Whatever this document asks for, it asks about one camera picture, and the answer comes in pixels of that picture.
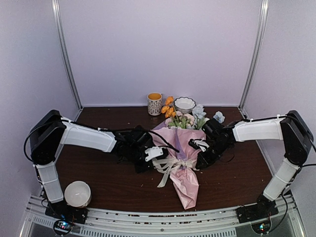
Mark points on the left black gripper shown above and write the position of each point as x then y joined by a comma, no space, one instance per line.
139,168

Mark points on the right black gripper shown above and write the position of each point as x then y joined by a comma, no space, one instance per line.
201,157

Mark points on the beige ribbon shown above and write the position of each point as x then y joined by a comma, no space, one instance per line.
181,172

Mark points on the pink purple wrapping paper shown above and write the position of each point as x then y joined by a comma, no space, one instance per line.
179,139

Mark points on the pink fake flower stem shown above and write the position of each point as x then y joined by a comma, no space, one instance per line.
180,120

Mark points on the light blue fake flower stem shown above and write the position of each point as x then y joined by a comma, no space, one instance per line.
200,115

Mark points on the orange fake flower stem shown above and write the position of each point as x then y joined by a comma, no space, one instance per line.
169,110

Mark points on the patterned mug with orange inside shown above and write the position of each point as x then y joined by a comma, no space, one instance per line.
154,103

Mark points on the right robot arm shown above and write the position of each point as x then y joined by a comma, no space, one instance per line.
285,141

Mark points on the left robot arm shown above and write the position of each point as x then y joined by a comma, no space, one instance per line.
137,145

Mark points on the white scalloped bowl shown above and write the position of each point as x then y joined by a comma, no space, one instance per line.
184,104

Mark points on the white round cup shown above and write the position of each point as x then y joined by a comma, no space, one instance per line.
78,194

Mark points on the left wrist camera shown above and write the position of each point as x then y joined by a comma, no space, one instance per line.
155,152

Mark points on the aluminium front rail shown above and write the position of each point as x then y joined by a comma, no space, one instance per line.
211,223

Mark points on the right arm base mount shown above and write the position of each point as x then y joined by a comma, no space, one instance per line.
256,214

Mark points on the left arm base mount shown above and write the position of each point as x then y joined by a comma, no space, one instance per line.
67,220

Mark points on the right aluminium frame post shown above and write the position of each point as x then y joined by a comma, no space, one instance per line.
262,22

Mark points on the aluminium frame post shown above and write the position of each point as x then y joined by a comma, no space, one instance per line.
64,52
262,22

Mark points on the left aluminium frame post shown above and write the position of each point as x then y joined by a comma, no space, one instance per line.
64,52

